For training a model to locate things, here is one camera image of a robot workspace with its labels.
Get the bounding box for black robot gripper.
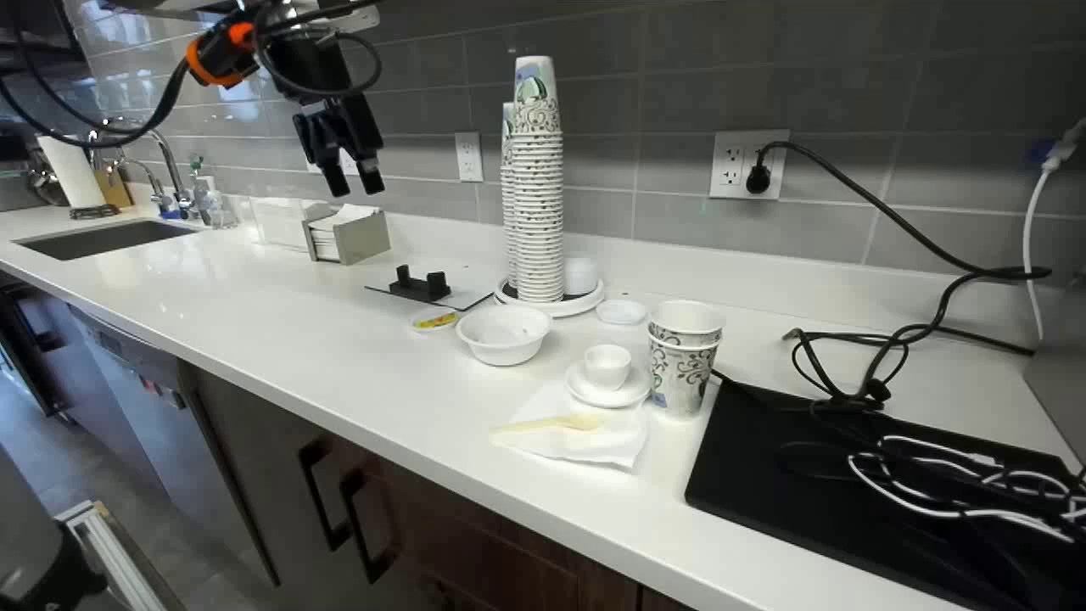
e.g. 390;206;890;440
264;27;383;196

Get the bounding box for white plastic bowl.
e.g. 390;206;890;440
453;307;554;368

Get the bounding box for black robot arm with orange joint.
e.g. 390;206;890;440
0;0;383;151

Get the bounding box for small white cup behind bowl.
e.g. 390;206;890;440
595;297;649;343

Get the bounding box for grey napkin holder box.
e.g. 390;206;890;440
304;203;390;265

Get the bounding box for soap dispenser bottle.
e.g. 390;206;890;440
190;153;233;229

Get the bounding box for chrome faucet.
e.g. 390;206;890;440
151;128;192;220

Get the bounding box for black small stand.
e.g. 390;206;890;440
390;265;452;301

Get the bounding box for tall stack of paper cups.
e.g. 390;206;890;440
503;54;562;301

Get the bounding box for yellow utensil on counter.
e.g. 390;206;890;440
410;314;460;331

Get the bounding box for white plate under cups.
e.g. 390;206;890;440
494;277;607;320

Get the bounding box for small white cup on lid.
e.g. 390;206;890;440
566;343;649;412

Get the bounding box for white paper napkin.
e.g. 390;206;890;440
491;380;649;470

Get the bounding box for cream plastic spoon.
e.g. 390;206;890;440
491;415;601;433

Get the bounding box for patterned paper cup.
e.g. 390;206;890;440
649;300;724;419

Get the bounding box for black induction cooktop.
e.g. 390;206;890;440
686;380;1086;611

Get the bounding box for white light switch plate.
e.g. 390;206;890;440
453;131;480;182

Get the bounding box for brown cabinet door with handles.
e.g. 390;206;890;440
196;375;682;611

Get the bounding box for white wall outlet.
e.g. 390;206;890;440
710;128;786;200

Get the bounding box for black power cable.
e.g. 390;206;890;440
744;139;1056;412

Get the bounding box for white coiled cable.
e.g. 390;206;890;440
846;430;1086;542

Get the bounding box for white cable at wall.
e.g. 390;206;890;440
1022;116;1086;343

